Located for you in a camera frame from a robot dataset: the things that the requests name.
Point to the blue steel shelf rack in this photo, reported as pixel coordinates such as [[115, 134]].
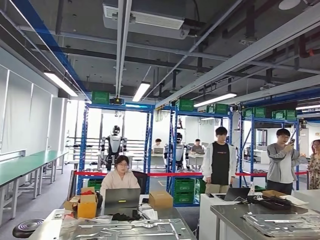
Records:
[[252, 149], [173, 149], [82, 149]]

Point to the black car trim part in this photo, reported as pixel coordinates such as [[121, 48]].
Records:
[[269, 202]]

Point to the long green top workbench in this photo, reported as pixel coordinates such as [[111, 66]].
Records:
[[23, 165]]

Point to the person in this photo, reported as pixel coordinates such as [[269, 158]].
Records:
[[220, 162], [281, 165], [197, 147], [314, 165], [120, 182], [157, 145]]

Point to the grey laptop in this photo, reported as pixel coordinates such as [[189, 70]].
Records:
[[122, 198], [158, 150]]

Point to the long ceiling light bar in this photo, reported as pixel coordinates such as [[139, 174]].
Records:
[[61, 84], [215, 99], [307, 107], [141, 92]]

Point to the white desk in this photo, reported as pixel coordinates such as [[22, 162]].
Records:
[[157, 159], [196, 160]]

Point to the white and black humanoid robot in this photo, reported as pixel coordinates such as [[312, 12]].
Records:
[[115, 145], [180, 152]]

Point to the red barrier tape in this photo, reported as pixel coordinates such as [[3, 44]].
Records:
[[175, 174]]

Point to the black device with yellow label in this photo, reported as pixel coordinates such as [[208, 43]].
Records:
[[117, 101]]

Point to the black office chair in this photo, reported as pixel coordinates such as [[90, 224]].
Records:
[[141, 182]]

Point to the closed brown cardboard box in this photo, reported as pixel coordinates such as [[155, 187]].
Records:
[[161, 199]]

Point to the white paper sheets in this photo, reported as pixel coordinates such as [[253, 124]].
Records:
[[149, 214]]

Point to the dark smartphone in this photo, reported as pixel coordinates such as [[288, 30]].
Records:
[[210, 195], [292, 141]]

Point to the black cloth bundle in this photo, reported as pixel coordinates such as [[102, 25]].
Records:
[[124, 217]]

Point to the red cloth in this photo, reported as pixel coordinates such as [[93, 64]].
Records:
[[87, 192]]

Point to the stamped sheet metal panel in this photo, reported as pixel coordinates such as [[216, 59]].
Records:
[[282, 225], [124, 232]]

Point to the black laptop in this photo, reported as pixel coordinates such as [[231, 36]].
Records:
[[236, 193]]

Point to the clear plastic tray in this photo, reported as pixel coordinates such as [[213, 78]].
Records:
[[100, 219]]

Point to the open yellow cardboard box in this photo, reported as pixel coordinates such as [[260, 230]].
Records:
[[87, 207]]

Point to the wide grey overhead beam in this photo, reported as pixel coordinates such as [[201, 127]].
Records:
[[250, 54]]

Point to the white roller blind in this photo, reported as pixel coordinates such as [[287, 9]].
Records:
[[3, 106], [40, 122], [17, 116]]

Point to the flat brown cardboard tray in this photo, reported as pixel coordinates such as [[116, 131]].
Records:
[[273, 193]]

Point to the narrow grey overhead beam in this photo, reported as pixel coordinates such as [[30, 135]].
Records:
[[287, 87]]

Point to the blue ceiling beam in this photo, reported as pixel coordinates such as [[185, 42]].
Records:
[[42, 33]]

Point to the white paper sheet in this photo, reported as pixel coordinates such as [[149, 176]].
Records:
[[297, 200]]

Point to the black ribbed round disc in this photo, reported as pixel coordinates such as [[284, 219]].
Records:
[[27, 228]]

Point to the grey ceiling rail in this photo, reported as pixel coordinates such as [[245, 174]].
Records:
[[122, 49]]

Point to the leaning dark frame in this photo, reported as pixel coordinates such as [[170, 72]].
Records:
[[72, 185]]

